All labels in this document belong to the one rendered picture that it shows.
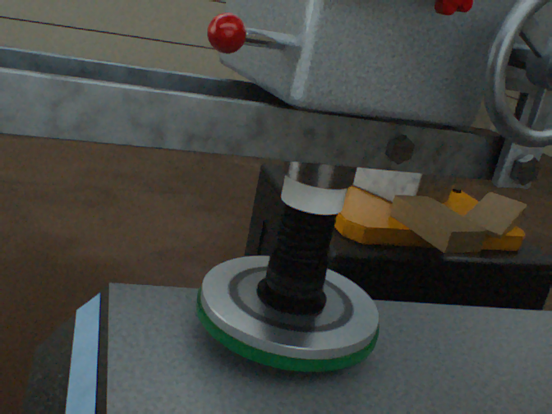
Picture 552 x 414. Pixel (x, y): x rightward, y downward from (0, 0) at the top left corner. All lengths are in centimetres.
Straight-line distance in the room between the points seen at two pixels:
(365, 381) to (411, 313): 20
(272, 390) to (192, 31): 615
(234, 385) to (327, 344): 11
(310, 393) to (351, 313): 11
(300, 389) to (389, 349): 16
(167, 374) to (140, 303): 14
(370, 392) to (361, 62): 36
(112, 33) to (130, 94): 614
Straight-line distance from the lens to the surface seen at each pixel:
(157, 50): 664
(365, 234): 127
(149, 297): 77
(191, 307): 76
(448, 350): 81
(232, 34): 48
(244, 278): 72
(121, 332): 70
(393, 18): 51
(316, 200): 62
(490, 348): 85
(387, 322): 82
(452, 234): 123
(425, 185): 145
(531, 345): 90
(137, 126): 50
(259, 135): 53
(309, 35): 48
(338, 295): 73
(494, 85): 52
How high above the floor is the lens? 121
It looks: 21 degrees down
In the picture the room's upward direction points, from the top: 11 degrees clockwise
